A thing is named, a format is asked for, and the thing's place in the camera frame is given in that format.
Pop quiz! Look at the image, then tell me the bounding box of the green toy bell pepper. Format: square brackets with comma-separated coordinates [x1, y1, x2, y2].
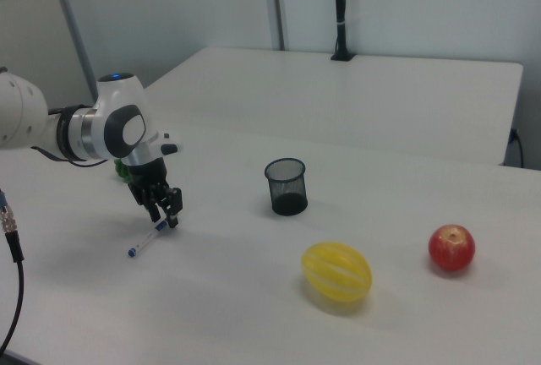
[112, 158, 133, 184]

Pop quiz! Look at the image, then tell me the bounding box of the black cable with metal connector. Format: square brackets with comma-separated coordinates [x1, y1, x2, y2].
[0, 189, 26, 353]

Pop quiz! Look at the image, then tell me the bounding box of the black camera pole stand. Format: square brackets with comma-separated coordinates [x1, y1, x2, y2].
[330, 0, 356, 63]

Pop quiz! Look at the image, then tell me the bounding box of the yellow striped toy melon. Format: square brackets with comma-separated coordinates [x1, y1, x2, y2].
[300, 241, 373, 303]

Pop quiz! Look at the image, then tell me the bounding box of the red toy apple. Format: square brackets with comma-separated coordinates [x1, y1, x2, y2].
[428, 224, 476, 272]

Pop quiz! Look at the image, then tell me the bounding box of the blue and white marker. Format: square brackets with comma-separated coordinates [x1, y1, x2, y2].
[127, 220, 169, 259]

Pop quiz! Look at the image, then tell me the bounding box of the thin black wall cable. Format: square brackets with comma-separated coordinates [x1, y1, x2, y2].
[509, 127, 526, 168]

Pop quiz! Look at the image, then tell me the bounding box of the white side table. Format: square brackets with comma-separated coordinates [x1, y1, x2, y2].
[143, 46, 524, 166]

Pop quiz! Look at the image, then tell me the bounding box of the black mesh pen cup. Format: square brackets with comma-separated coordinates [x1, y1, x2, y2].
[264, 157, 309, 217]

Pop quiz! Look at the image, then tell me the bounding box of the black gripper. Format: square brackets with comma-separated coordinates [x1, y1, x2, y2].
[126, 156, 184, 229]

